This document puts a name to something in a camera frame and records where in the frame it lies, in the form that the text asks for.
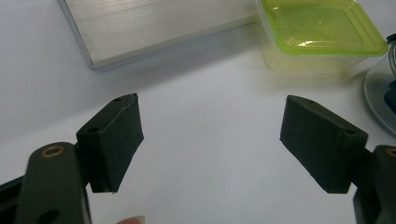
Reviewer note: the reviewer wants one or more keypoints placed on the round container with dark lid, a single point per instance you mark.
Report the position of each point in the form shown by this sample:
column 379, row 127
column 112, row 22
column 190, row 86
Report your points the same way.
column 381, row 99

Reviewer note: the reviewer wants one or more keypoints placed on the clear container with green lid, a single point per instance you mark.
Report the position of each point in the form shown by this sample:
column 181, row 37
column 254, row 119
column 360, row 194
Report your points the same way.
column 320, row 31

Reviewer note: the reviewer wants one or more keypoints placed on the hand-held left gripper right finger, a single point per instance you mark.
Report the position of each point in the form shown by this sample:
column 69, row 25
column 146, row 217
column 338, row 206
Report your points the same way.
column 323, row 146

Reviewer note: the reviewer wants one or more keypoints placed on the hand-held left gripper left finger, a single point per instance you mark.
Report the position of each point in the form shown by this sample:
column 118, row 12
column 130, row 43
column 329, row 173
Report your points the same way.
column 113, row 146

